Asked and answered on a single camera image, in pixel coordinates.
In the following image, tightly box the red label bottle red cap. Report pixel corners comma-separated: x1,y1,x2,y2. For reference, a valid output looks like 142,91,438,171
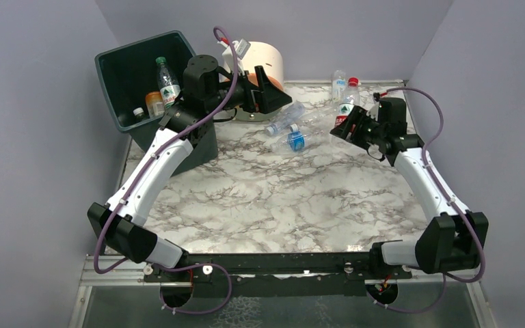
334,77,360,127

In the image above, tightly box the clear bottle blue white label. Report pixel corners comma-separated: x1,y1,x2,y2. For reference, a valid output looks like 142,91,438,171
331,70,347,104

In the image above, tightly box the green label water bottle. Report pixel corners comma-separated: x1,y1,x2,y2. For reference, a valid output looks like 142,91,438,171
155,57,181,109

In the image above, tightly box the orange label juice bottle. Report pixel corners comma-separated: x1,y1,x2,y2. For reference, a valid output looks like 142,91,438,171
145,92,165,118

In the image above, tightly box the green jasmine tea bottle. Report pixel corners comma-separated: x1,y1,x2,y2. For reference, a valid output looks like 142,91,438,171
133,107,147,122

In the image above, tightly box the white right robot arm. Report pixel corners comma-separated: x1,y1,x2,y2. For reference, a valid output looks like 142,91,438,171
330,98,489,273

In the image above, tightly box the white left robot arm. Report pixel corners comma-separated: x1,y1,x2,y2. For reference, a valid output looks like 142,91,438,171
87,55,292,269

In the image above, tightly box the dark green plastic bin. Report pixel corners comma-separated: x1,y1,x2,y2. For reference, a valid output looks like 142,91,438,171
95,31,224,152

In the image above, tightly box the clear bottle blue cap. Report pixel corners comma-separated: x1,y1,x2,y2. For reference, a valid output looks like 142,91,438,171
265,101,306,137

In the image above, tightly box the round drawer cabinet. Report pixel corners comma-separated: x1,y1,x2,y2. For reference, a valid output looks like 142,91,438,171
234,41,284,122

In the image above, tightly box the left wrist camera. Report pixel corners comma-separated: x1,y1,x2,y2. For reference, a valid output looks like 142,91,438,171
218,38,251,74

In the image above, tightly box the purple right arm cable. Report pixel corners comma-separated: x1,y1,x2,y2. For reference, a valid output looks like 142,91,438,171
373,87,487,314

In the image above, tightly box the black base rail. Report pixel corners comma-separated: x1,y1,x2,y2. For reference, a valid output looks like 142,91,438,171
144,251,412,298

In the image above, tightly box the aluminium frame rail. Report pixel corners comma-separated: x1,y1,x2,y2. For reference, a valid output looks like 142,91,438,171
70,257,495,327

